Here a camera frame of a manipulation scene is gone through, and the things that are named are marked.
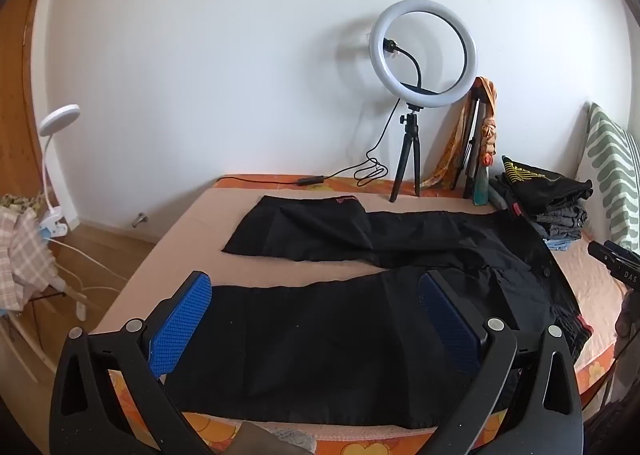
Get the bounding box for white clip lamp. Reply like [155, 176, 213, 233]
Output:
[39, 105, 81, 239]

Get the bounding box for white ring light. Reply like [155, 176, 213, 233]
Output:
[369, 0, 479, 110]

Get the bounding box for pink bed blanket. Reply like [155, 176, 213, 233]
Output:
[90, 174, 631, 441]

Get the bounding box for black pants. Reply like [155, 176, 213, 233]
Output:
[165, 195, 596, 431]

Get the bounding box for plaid cloth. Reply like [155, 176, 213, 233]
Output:
[0, 192, 61, 311]

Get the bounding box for orange patterned scarf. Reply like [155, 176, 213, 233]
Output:
[420, 95, 477, 188]

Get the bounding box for folded dark grey trousers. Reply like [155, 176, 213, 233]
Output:
[537, 221, 585, 242]

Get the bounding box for wooden door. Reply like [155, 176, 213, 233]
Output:
[0, 0, 57, 203]

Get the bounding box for black ring light cable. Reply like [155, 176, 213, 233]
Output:
[216, 100, 401, 188]

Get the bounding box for black tripod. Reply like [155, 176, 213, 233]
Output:
[389, 105, 423, 203]

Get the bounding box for folded dark stand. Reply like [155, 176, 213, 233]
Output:
[462, 90, 493, 200]

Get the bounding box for black shirt with yellow print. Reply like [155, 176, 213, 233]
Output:
[500, 155, 593, 216]

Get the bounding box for white lamp cable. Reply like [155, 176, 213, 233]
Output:
[50, 237, 128, 321]

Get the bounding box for folded light blue jeans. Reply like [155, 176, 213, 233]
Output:
[547, 235, 583, 252]

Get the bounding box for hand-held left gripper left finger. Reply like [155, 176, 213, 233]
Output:
[49, 271, 216, 455]

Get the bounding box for green striped pillow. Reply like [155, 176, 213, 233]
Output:
[575, 102, 640, 253]

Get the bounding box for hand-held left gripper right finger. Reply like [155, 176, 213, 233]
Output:
[417, 270, 585, 455]

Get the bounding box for knotted orange and teal cloth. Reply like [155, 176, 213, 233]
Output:
[472, 76, 501, 206]

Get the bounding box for grey tweed garment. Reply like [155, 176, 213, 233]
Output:
[530, 205, 588, 232]

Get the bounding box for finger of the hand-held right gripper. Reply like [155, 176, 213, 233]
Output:
[587, 240, 640, 291]

